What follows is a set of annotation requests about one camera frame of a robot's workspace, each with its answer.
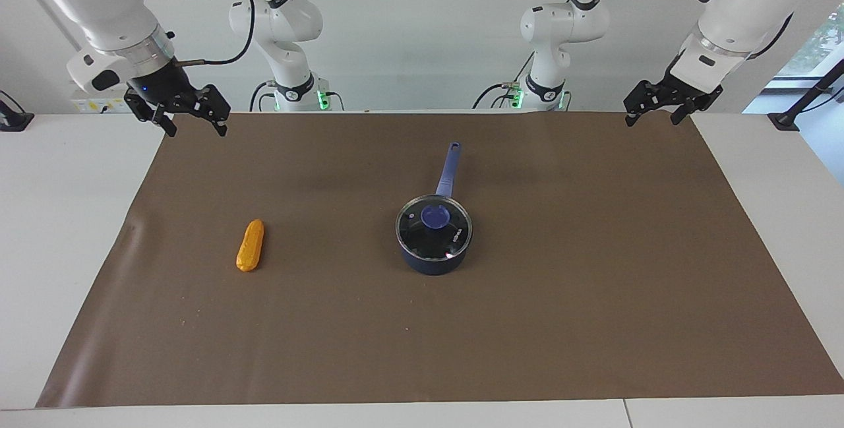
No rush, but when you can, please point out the yellow toy corn cob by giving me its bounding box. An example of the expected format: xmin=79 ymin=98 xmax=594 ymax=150
xmin=236 ymin=219 xmax=265 ymax=272

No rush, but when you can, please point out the glass lid with blue knob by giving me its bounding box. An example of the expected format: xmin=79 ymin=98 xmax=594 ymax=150
xmin=396 ymin=195 xmax=473 ymax=261

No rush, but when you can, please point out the black stand with pole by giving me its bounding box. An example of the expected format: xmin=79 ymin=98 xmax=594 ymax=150
xmin=768 ymin=59 xmax=844 ymax=132

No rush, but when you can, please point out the window with green view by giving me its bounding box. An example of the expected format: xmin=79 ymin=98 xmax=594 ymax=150
xmin=777 ymin=5 xmax=844 ymax=79

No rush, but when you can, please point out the brown table mat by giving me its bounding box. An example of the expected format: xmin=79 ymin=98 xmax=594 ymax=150
xmin=36 ymin=111 xmax=844 ymax=408

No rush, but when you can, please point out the black right base cable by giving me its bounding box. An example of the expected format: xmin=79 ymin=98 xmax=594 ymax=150
xmin=249 ymin=80 xmax=279 ymax=112

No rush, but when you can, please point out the black base cable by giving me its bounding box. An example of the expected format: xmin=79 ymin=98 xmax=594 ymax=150
xmin=249 ymin=80 xmax=279 ymax=112
xmin=472 ymin=52 xmax=535 ymax=110

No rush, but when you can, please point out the white wall socket box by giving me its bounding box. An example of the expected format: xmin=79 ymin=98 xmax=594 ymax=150
xmin=71 ymin=88 xmax=133 ymax=114

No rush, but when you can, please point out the black left base cable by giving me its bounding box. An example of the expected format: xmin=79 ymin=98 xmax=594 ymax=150
xmin=472 ymin=52 xmax=535 ymax=110

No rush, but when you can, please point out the blue pot with long handle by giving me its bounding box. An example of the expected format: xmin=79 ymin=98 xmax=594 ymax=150
xmin=396 ymin=142 xmax=473 ymax=276

